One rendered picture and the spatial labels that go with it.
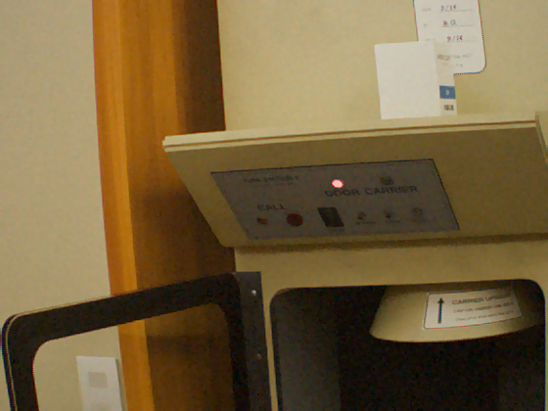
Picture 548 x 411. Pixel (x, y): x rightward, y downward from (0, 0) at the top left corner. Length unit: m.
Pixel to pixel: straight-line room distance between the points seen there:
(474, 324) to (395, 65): 0.25
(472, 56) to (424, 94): 0.09
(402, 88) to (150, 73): 0.26
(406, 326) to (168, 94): 0.30
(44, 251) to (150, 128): 0.70
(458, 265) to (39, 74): 0.88
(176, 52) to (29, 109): 0.65
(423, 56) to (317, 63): 0.15
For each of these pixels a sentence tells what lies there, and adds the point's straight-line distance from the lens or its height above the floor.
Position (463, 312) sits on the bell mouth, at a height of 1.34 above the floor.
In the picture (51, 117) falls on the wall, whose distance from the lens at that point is 1.78.
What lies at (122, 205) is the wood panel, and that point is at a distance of 1.10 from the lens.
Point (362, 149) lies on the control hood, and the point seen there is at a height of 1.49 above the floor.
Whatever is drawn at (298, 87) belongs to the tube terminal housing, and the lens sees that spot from 1.11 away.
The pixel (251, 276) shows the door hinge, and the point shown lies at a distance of 1.14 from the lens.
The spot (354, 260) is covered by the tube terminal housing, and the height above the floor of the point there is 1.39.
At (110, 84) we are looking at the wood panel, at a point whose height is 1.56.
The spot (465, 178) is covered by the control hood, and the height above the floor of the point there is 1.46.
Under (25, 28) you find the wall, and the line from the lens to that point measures 1.81.
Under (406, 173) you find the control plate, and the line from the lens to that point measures 0.99.
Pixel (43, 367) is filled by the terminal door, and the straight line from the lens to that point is 0.93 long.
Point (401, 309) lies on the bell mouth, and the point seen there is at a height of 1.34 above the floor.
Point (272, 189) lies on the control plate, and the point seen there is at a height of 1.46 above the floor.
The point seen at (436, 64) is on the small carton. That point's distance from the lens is 0.98.
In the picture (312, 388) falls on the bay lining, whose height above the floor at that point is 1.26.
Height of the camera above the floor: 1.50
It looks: 3 degrees down
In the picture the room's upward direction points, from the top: 4 degrees counter-clockwise
